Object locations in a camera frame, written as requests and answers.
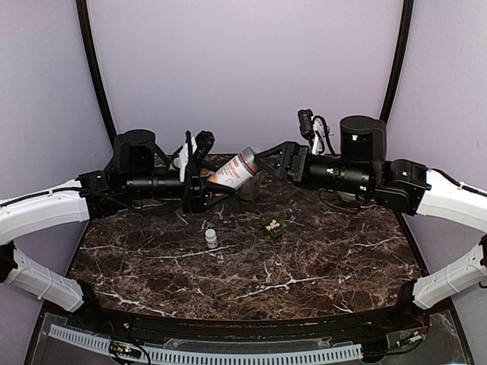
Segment white pills in organizer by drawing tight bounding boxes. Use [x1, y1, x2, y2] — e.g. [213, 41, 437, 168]
[266, 220, 281, 231]

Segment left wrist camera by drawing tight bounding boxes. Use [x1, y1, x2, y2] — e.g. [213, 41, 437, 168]
[172, 131, 216, 183]

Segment left black frame post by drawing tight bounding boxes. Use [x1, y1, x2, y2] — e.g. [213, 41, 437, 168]
[75, 0, 117, 145]

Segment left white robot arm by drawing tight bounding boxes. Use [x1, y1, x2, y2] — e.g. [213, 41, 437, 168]
[1, 129, 235, 332]

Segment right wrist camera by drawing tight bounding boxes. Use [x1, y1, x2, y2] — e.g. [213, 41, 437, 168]
[298, 109, 337, 157]

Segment white slotted cable duct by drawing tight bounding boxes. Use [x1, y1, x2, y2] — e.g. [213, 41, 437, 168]
[48, 325, 364, 364]

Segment cream coral pattern mug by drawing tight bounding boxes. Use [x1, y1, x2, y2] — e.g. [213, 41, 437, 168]
[237, 172, 262, 202]

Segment black front table rail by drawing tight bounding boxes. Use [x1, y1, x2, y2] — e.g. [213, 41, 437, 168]
[98, 306, 430, 342]

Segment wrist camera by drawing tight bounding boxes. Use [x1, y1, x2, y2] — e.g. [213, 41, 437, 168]
[172, 131, 216, 183]
[298, 109, 337, 157]

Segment small white pill bottle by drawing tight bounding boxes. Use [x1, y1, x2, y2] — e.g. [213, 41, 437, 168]
[205, 228, 218, 249]

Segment orange pill bottle grey cap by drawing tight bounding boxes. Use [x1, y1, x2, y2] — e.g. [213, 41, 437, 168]
[208, 147, 261, 190]

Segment right black frame post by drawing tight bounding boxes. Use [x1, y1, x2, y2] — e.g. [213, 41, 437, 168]
[380, 0, 415, 123]

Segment black frame post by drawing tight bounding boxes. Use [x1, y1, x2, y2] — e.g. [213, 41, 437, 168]
[75, 0, 117, 145]
[380, 0, 415, 123]

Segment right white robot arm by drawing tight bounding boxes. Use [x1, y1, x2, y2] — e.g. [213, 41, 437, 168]
[254, 116, 486, 330]

